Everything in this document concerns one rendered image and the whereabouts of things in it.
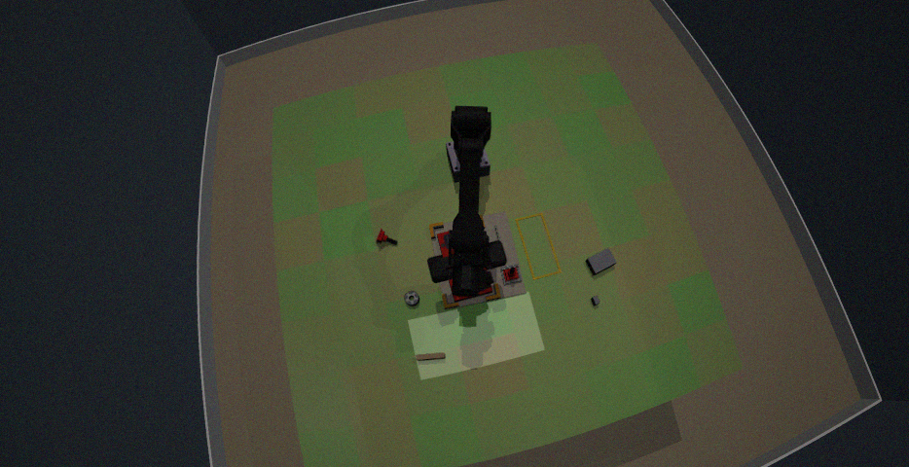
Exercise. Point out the brown rectangular block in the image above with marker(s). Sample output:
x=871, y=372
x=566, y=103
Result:
x=430, y=356

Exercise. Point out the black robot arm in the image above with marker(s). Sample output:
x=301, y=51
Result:
x=470, y=131

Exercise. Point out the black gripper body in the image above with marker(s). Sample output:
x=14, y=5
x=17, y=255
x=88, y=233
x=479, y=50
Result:
x=439, y=271

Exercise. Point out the black toy tyre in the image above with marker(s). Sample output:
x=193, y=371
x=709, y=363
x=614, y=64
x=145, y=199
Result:
x=410, y=294

